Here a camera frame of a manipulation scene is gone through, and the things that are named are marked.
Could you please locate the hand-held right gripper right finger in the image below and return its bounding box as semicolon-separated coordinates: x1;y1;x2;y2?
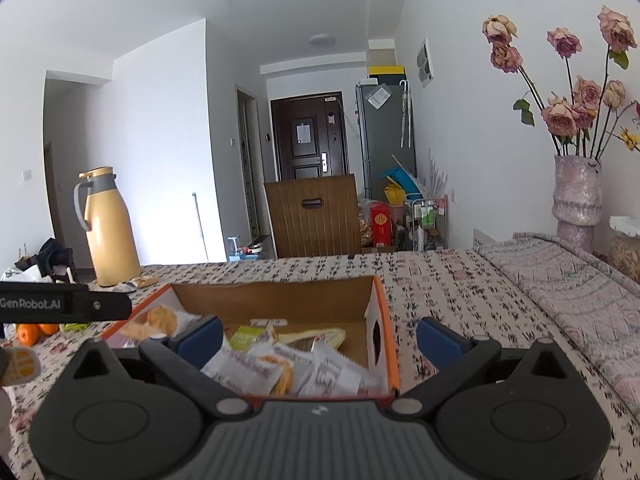
390;317;583;422

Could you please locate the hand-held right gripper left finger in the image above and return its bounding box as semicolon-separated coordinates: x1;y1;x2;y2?
70;316;253;423

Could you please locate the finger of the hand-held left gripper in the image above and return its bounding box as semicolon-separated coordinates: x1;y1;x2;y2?
66;283;134;322

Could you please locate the oat crisp snack packet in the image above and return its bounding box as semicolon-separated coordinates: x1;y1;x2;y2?
0;345;42;387

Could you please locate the red cardboard box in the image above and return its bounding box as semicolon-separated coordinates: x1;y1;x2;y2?
102;275;402;401

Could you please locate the heap of assorted snack packets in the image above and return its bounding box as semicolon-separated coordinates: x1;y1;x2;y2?
120;305;390;397

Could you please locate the white plastic bag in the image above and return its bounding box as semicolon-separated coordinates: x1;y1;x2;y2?
0;265;46;283

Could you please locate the dark cloth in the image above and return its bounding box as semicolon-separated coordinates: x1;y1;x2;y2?
37;237;76;281

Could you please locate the yellow thermos jug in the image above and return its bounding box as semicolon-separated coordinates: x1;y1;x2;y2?
74;166;143;288

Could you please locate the white radiator cover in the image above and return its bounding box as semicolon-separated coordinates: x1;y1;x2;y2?
472;227;516;250

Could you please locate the red gift box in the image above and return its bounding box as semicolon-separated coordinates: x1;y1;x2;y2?
371;202;393;247

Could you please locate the bagged bread loaf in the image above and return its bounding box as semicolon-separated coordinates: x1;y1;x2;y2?
359;200;375;248

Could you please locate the pink patterned cloth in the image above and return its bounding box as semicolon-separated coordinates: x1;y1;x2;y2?
472;232;640;413

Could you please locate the brown wooden chair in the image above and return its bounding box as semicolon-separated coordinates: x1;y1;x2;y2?
263;174;362;259

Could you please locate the white pampas grass bunch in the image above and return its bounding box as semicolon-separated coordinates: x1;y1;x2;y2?
427;147;448;198

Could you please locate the blue plastic bin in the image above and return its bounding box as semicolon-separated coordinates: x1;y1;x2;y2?
380;155;426;196

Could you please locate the pink textured vase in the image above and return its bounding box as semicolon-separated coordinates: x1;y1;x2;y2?
551;154;603;253

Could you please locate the glass jar with lid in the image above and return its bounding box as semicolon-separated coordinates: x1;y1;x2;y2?
607;216;640;283

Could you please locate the dark brown entrance door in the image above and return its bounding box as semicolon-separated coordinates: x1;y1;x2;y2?
270;91;349;183

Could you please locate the grey refrigerator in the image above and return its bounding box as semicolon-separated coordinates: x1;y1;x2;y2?
356;80;417;201

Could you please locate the clear folded umbrella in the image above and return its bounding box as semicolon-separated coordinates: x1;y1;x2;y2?
399;80;415;148

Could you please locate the paper sheet on refrigerator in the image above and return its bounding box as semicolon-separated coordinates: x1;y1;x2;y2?
367;85;393;109

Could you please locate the bunch of dried roses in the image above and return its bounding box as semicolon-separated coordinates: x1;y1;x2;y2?
482;6;640;157

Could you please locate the yellow box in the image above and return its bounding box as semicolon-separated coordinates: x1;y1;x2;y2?
367;64;406;81

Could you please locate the wire storage trolley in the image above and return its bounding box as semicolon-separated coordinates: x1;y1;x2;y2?
402;197;448;252

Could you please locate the grey interior door frame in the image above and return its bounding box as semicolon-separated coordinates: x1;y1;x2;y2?
236;87;261;256

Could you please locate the white wall panel box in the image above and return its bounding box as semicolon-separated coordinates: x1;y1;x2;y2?
416;37;435;88

